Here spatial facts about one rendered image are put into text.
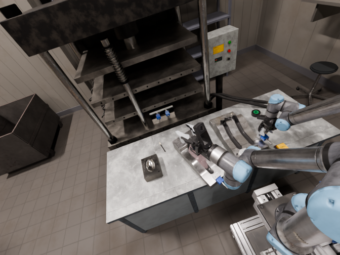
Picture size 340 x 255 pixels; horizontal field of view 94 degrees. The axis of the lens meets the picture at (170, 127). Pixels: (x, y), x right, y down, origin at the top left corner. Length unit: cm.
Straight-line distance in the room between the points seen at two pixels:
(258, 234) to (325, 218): 144
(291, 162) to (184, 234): 162
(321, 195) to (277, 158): 25
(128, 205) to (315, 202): 122
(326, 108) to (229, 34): 107
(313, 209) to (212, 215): 168
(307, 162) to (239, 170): 19
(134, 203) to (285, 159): 110
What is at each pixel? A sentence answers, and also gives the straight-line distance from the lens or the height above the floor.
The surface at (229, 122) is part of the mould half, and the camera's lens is 152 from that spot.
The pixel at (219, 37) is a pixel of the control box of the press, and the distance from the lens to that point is 171.
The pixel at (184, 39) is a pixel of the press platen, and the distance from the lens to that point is 155.
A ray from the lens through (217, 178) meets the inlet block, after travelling 128.
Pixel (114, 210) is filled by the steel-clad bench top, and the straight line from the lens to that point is 149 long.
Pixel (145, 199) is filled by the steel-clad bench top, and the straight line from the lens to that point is 139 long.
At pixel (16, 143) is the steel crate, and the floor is 62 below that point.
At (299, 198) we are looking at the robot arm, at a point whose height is 127.
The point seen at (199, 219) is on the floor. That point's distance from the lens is 209.
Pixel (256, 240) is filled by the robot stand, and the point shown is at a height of 21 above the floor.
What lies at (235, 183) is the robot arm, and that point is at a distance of 74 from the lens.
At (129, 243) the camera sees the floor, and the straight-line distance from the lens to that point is 225.
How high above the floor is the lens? 204
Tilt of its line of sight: 46 degrees down
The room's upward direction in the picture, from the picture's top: 18 degrees counter-clockwise
